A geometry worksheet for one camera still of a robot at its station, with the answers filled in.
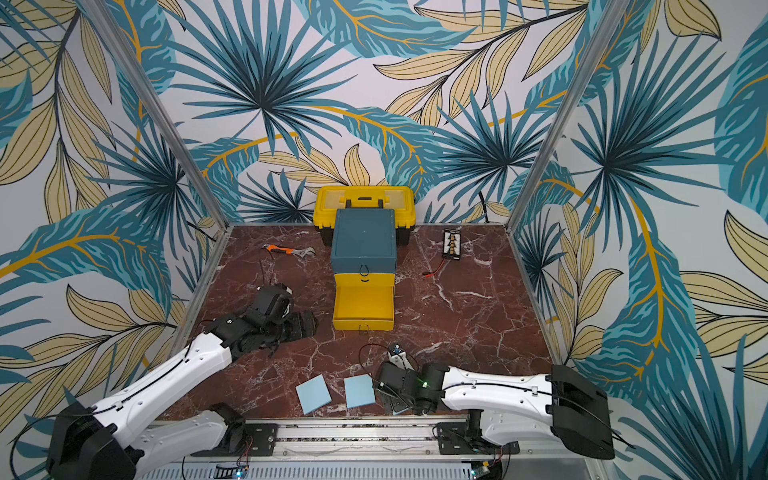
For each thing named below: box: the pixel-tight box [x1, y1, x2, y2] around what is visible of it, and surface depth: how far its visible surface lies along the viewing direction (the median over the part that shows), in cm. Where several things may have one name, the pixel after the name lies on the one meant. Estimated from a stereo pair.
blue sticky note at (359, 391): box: [344, 374, 376, 409], surface depth 83 cm
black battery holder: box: [443, 228, 461, 260], surface depth 115 cm
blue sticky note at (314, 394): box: [295, 374, 332, 415], surface depth 82 cm
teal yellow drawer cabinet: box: [330, 208, 397, 331], surface depth 90 cm
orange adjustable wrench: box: [262, 244, 316, 257], surface depth 112 cm
